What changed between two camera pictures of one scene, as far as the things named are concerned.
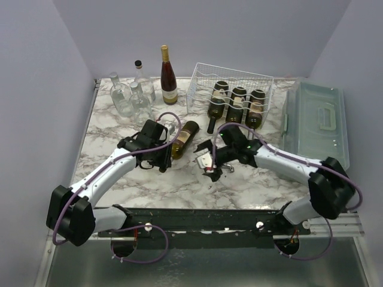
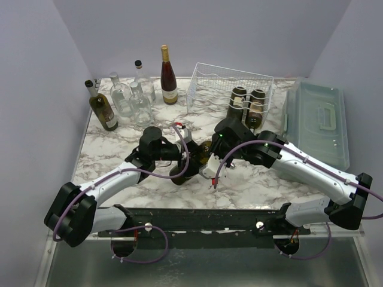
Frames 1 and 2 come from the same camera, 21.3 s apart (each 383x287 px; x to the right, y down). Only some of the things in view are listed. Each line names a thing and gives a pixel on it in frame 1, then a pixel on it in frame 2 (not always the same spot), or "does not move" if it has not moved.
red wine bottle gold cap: [169, 80] does not move
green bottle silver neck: [187, 134] -> [102, 107]
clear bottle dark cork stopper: [146, 84] does not move
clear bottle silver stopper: [140, 104] does not move
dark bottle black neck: [216, 107] -> [195, 156]
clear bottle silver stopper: [122, 95] does not move
